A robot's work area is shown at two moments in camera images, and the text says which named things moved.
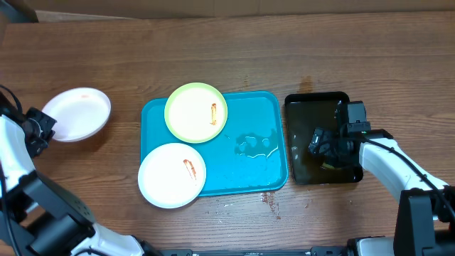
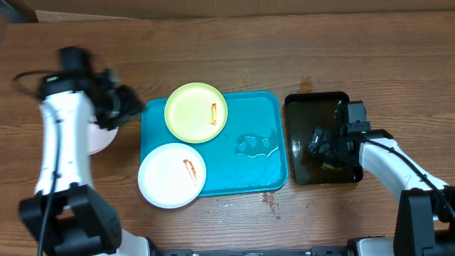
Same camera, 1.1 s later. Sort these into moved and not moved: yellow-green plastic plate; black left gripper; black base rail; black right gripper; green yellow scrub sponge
Moved: black left gripper
Not moved: black right gripper; yellow-green plastic plate; green yellow scrub sponge; black base rail
